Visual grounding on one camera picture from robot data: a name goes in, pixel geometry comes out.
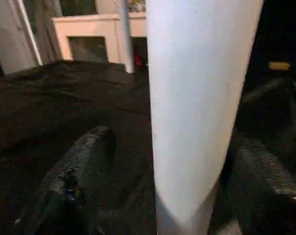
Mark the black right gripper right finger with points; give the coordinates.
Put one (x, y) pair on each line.
(260, 191)

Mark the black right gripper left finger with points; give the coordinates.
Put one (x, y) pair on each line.
(72, 186)

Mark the black mat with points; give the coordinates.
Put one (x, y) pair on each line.
(64, 102)

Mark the red bottle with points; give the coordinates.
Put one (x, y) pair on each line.
(138, 59)

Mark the black cabinet with gold label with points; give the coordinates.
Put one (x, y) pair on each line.
(277, 36)

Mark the grey brown curtain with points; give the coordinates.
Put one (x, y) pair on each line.
(43, 31)

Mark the white sideboard cabinet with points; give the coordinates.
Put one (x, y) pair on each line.
(94, 27)

